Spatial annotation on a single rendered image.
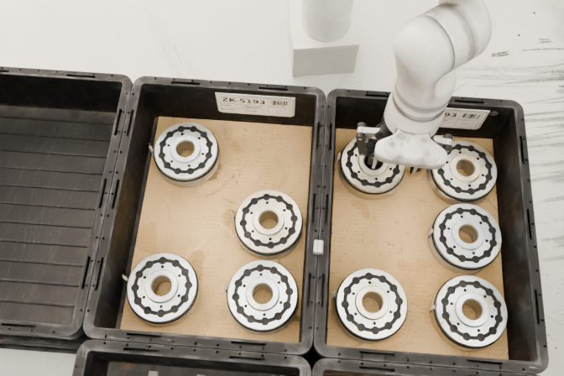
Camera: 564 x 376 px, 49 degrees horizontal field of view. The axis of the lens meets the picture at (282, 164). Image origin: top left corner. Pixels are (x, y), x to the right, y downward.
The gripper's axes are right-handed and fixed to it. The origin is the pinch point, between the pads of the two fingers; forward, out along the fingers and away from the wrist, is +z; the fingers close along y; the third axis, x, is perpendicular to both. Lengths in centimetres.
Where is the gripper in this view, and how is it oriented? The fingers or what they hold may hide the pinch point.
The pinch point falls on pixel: (394, 162)
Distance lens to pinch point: 96.2
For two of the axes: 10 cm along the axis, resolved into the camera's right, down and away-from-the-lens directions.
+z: 0.0, 4.2, 9.1
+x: -1.6, 8.9, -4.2
